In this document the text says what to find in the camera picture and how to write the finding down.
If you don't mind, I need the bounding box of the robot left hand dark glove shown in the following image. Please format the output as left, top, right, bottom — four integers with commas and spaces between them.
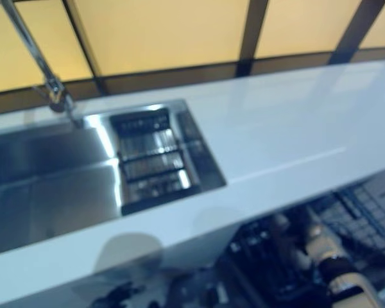
92, 281, 139, 308

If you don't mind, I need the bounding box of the robot right hand dark glove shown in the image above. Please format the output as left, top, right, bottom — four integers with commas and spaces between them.
319, 253, 360, 286

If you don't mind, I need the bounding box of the built-in dishwasher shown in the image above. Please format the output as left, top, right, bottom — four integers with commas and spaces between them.
211, 166, 385, 308

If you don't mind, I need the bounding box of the white base cabinet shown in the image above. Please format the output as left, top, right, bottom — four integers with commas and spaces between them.
35, 224, 241, 308

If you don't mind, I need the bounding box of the stainless steel sink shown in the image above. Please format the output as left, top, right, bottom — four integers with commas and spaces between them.
0, 99, 228, 256

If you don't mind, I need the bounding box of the black sink drying rack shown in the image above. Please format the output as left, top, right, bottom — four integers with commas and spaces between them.
109, 108, 202, 216

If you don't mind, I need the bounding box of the chrome kitchen faucet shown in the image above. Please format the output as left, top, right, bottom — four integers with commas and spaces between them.
0, 0, 84, 130

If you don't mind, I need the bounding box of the grey wire dishwasher basket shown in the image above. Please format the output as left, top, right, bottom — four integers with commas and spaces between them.
320, 184, 385, 252

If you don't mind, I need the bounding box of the yellow window with dark frame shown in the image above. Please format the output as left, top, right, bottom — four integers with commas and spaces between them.
0, 0, 385, 108

